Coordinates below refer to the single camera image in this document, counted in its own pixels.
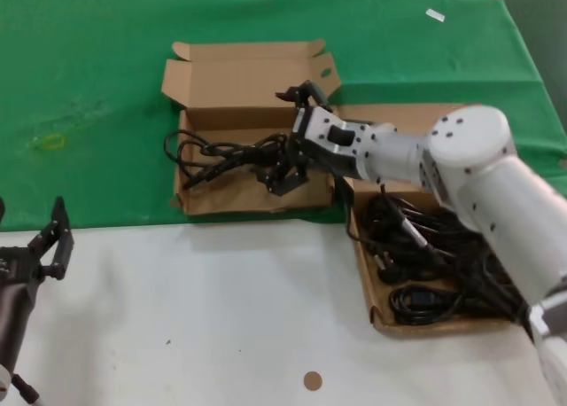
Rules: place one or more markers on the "cardboard box round hole lid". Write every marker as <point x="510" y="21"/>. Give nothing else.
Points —
<point x="421" y="331"/>

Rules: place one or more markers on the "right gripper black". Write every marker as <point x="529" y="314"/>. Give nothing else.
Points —
<point x="325" y="162"/>

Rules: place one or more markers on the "brown round disc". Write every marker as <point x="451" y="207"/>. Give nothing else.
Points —
<point x="312" y="381"/>

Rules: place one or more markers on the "cardboard box oval hole lid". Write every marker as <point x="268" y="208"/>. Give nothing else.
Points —
<point x="248" y="78"/>

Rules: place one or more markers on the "white label strip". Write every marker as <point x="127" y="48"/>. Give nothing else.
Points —
<point x="435" y="15"/>

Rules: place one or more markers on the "green table cloth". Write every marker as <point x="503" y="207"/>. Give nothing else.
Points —
<point x="88" y="69"/>

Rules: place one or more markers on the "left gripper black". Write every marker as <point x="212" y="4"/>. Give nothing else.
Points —
<point x="17" y="268"/>

